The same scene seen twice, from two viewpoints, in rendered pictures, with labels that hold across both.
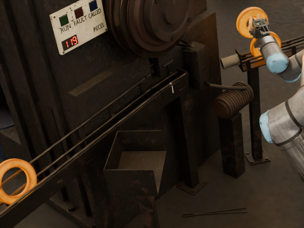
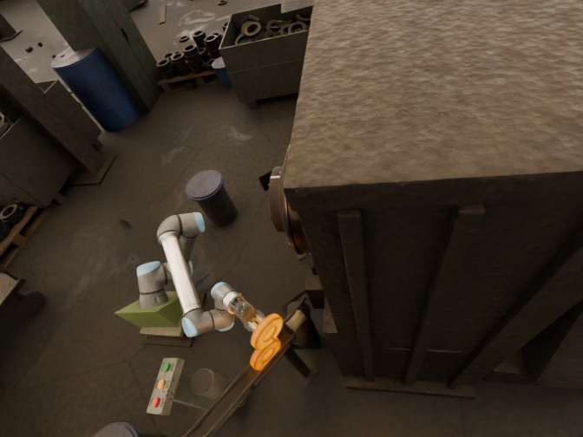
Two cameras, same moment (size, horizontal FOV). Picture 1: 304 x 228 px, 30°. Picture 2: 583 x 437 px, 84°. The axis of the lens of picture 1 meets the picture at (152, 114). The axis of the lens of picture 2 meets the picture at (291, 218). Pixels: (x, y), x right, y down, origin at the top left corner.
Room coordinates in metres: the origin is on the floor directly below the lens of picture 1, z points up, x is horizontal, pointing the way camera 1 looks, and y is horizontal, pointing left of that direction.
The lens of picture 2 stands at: (3.13, -0.58, 2.14)
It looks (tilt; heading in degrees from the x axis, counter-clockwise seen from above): 52 degrees down; 152
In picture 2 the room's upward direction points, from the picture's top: 20 degrees counter-clockwise
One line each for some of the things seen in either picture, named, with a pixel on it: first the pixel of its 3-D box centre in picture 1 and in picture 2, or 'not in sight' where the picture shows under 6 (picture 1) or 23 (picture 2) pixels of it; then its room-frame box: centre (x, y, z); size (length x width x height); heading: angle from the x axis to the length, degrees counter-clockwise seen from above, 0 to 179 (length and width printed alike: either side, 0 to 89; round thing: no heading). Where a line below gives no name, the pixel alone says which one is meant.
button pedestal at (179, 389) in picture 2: not in sight; (190, 394); (2.25, -1.09, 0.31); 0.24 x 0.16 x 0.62; 130
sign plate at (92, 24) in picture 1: (79, 23); not in sight; (2.25, 0.24, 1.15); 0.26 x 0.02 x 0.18; 130
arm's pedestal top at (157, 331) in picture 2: not in sight; (168, 313); (1.58, -0.98, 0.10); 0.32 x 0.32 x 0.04; 39
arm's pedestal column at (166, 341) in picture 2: not in sight; (172, 316); (1.58, -0.98, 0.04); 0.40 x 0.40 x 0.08; 39
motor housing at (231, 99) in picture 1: (235, 130); (304, 336); (2.49, -0.43, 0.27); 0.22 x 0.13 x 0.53; 130
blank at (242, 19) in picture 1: (252, 22); (267, 331); (2.56, -0.57, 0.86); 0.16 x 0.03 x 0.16; 95
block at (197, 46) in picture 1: (196, 66); (320, 292); (2.54, -0.27, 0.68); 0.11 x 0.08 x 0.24; 40
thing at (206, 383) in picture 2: not in sight; (221, 389); (2.35, -0.95, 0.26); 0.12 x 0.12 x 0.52
